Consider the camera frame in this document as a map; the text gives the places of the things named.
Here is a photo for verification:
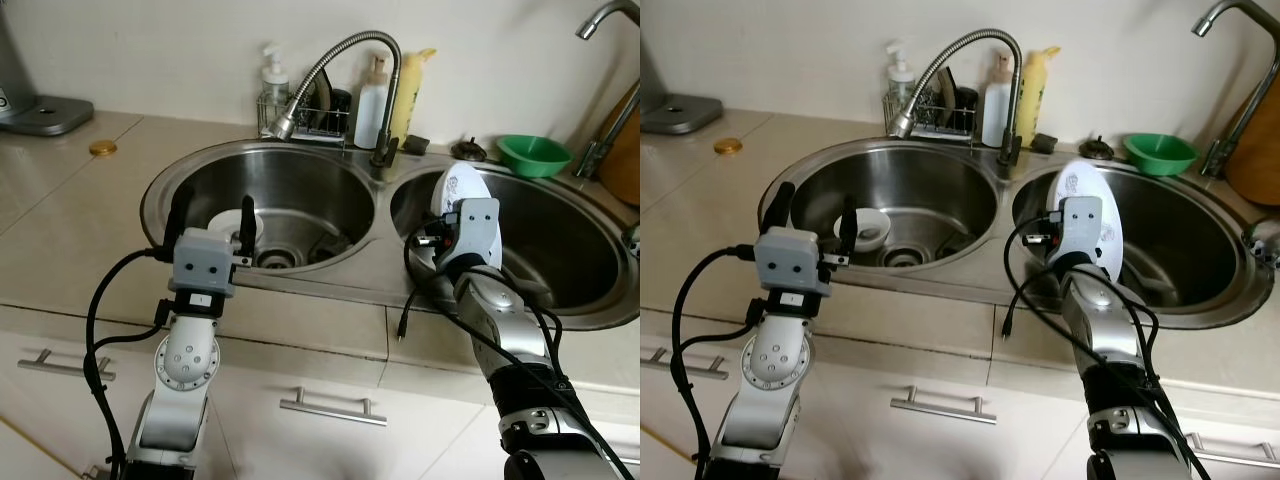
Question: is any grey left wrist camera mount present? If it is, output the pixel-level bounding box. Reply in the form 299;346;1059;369
170;228;241;299
755;227;833;298

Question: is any white sink base cabinet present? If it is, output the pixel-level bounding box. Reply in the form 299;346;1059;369
640;300;1280;480
0;300;641;480

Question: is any white ceramic bowl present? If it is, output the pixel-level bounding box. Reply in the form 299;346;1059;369
835;207;892;254
206;207;267;247

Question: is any flexible steel hose faucet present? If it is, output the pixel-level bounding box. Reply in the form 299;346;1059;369
888;28;1024;168
270;30;403;168

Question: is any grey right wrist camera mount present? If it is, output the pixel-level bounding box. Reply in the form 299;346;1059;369
1045;197;1104;271
440;198;501;271

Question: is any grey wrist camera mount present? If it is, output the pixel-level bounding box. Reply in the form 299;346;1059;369
170;228;241;299
1045;197;1104;271
755;227;833;298
440;198;501;271

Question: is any clear soap pump bottle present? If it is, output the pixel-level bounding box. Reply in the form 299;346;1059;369
262;45;292;106
885;40;916;101

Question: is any green plastic bowl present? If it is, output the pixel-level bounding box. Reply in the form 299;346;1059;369
1123;133;1199;177
497;135;573;179

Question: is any white floral plate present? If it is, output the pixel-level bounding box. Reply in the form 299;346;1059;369
430;163;504;273
1045;160;1123;279

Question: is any steel wire sink rack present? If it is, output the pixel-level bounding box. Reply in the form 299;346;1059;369
882;85;977;139
258;88;354;142

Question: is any wooden cutting board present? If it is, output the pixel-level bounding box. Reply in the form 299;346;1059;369
1223;75;1280;207
598;85;641;207

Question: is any yellow detergent bottle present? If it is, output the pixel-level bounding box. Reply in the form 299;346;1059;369
1014;45;1061;147
388;48;438;147

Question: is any steel gooseneck faucet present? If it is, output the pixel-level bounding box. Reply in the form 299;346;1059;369
1192;0;1280;179
575;0;641;179

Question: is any black dish brush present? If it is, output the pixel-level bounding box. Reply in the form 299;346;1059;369
315;75;353;131
935;72;976;129

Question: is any white bottle with tan pump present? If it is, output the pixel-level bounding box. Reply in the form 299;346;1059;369
982;52;1017;148
354;55;392;150

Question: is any stainless steel double sink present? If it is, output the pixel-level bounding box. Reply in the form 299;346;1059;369
140;140;641;332
757;138;1276;331

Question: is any steel drawer bar handle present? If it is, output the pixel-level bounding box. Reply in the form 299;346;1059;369
646;347;730;382
279;387;389;427
1183;430;1280;468
889;386;999;425
17;349;117;384

